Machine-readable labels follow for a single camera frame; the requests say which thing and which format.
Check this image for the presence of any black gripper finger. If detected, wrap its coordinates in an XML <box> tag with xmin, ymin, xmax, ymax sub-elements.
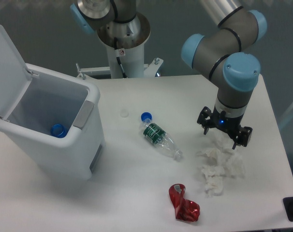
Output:
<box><xmin>197</xmin><ymin>106</ymin><xmax>213</xmax><ymax>135</ymax></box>
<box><xmin>232</xmin><ymin>127</ymin><xmax>253</xmax><ymax>150</ymax></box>

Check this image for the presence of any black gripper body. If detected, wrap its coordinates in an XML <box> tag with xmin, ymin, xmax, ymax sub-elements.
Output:
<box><xmin>211</xmin><ymin>108</ymin><xmax>243</xmax><ymax>139</ymax></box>

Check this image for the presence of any clear plastic bottle green label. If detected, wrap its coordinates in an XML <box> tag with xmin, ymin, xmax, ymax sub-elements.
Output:
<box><xmin>140</xmin><ymin>117</ymin><xmax>183</xmax><ymax>161</ymax></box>

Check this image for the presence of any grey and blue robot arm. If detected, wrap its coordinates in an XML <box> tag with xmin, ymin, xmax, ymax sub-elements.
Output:
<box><xmin>70</xmin><ymin>0</ymin><xmax>267</xmax><ymax>146</ymax></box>

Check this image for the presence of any blue bottle cap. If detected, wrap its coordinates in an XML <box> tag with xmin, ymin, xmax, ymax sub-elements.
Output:
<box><xmin>141</xmin><ymin>112</ymin><xmax>152</xmax><ymax>121</ymax></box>

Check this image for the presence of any white bottle cap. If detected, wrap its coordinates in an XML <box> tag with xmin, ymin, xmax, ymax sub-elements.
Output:
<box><xmin>119</xmin><ymin>109</ymin><xmax>129</xmax><ymax>118</ymax></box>

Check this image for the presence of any crumpled white tissue paper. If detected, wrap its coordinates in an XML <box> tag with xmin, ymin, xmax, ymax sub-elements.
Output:
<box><xmin>196</xmin><ymin>132</ymin><xmax>245</xmax><ymax>197</ymax></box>

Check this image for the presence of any crushed red can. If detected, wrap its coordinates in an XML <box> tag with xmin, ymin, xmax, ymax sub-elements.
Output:
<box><xmin>168</xmin><ymin>184</ymin><xmax>200</xmax><ymax>222</ymax></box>

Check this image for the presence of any white trash bin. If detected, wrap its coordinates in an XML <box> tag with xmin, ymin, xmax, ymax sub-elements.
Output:
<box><xmin>0</xmin><ymin>65</ymin><xmax>104</xmax><ymax>180</ymax></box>

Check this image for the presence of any blue cup in bin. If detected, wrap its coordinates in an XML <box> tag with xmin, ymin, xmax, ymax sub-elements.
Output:
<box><xmin>50</xmin><ymin>124</ymin><xmax>67</xmax><ymax>138</ymax></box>

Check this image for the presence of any white trash bin lid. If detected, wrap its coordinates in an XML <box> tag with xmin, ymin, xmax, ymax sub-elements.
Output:
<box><xmin>0</xmin><ymin>25</ymin><xmax>32</xmax><ymax>119</ymax></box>

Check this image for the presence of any white frame at right edge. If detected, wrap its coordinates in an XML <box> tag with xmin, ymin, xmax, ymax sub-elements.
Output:
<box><xmin>278</xmin><ymin>102</ymin><xmax>293</xmax><ymax>131</ymax></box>

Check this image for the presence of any black cable on pedestal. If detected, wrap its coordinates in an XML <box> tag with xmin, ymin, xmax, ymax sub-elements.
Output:
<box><xmin>114</xmin><ymin>37</ymin><xmax>127</xmax><ymax>79</ymax></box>

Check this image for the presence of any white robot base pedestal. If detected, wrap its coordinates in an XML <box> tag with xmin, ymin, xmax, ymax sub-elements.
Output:
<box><xmin>75</xmin><ymin>12</ymin><xmax>164</xmax><ymax>79</ymax></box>

